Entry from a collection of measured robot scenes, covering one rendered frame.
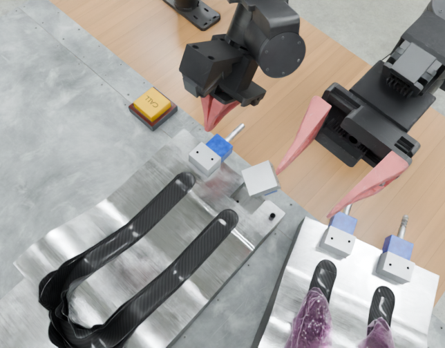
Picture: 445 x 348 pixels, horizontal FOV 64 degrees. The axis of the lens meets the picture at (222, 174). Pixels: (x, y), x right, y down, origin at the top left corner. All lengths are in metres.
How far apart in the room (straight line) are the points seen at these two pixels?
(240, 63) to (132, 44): 0.55
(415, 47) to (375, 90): 0.07
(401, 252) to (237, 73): 0.45
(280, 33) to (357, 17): 2.01
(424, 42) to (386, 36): 2.05
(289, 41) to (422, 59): 0.16
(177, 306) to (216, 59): 0.38
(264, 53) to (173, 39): 0.59
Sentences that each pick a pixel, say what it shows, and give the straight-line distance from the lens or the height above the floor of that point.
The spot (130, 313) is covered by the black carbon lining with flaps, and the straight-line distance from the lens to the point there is 0.61.
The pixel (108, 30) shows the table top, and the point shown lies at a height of 0.80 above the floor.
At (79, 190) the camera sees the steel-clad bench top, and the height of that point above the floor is 0.80.
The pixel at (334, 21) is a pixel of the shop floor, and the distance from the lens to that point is 2.36.
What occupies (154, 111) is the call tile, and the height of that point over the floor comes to 0.84.
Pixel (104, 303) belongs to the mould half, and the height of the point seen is 0.93.
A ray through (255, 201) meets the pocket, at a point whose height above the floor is 0.86.
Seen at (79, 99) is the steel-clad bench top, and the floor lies 0.80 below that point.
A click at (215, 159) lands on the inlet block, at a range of 0.66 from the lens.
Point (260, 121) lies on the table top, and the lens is 0.85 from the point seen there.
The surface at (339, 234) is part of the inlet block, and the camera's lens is 0.69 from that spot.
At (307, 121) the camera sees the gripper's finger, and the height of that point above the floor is 1.22.
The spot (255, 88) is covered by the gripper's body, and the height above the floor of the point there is 1.08.
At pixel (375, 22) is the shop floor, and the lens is 2.44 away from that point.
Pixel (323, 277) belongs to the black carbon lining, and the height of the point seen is 0.85.
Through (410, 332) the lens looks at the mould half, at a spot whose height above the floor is 0.86.
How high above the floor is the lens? 1.51
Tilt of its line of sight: 66 degrees down
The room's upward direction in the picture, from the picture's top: 6 degrees clockwise
